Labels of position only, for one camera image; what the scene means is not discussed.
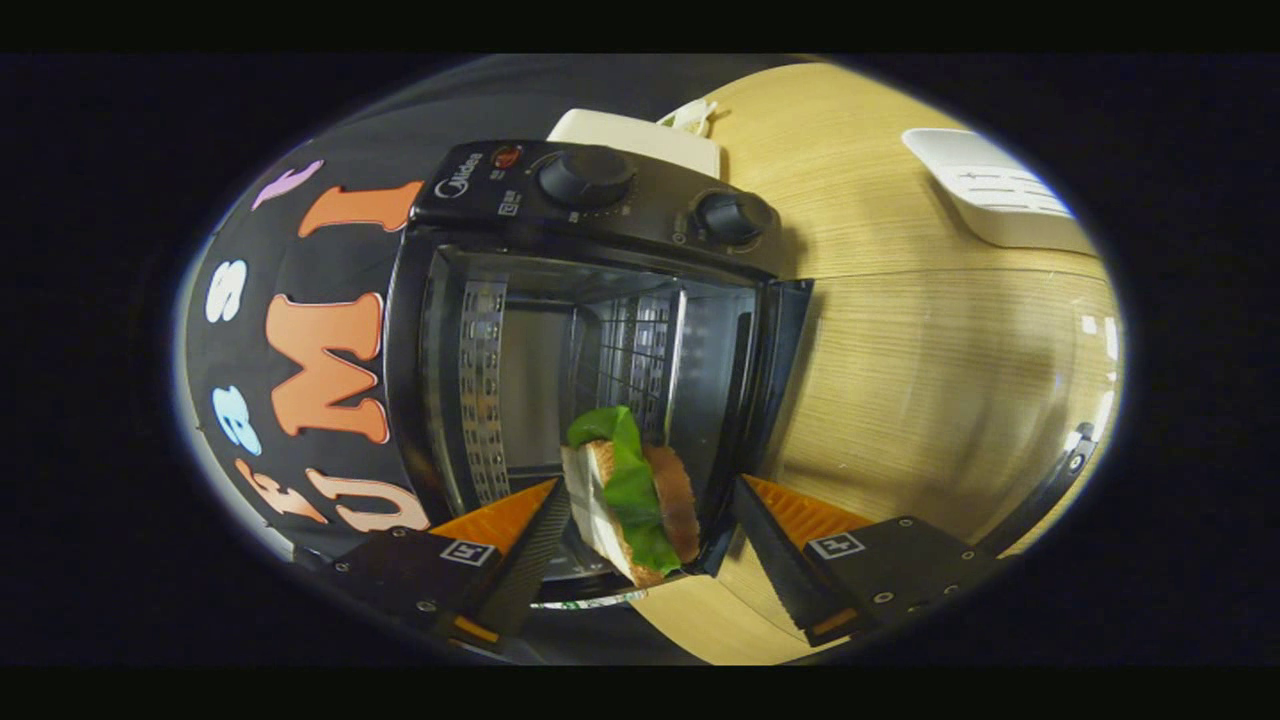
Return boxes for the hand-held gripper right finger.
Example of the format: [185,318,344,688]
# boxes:
[731,474,1001,649]

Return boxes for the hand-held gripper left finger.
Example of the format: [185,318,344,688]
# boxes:
[330,477,572,651]

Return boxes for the sandwich with green lettuce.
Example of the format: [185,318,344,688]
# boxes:
[560,405,702,590]

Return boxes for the black toaster oven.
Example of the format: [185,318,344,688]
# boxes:
[385,140,1119,607]

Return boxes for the white pop-up toaster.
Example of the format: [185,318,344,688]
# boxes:
[547,108,722,180]

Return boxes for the white rectangular plate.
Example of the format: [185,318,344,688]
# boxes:
[901,128,1102,257]

